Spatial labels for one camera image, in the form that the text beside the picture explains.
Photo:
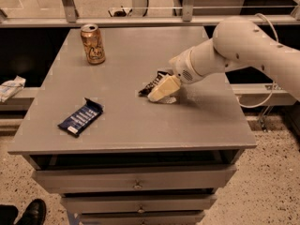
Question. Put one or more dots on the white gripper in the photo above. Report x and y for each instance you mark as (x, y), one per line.
(182, 67)

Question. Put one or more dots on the black chocolate rxbar wrapper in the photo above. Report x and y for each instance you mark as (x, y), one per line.
(149, 87)

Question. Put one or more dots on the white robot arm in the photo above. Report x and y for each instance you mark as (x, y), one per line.
(236, 43)

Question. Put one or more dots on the blue blueberry rxbar wrapper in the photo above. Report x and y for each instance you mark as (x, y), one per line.
(76, 123)

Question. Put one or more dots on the grey drawer cabinet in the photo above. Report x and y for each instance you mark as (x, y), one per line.
(205, 126)

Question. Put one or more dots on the gold soda can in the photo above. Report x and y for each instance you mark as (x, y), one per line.
(92, 44)

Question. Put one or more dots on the top grey drawer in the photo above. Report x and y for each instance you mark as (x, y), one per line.
(135, 179)

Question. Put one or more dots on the grey drawer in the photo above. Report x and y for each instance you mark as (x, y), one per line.
(135, 179)
(139, 204)
(147, 218)

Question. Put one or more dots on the bottom grey drawer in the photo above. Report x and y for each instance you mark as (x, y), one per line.
(147, 218)

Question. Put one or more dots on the middle grey drawer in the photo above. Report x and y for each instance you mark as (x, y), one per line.
(139, 204)

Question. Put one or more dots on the black shoe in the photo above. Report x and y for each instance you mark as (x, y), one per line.
(34, 214)

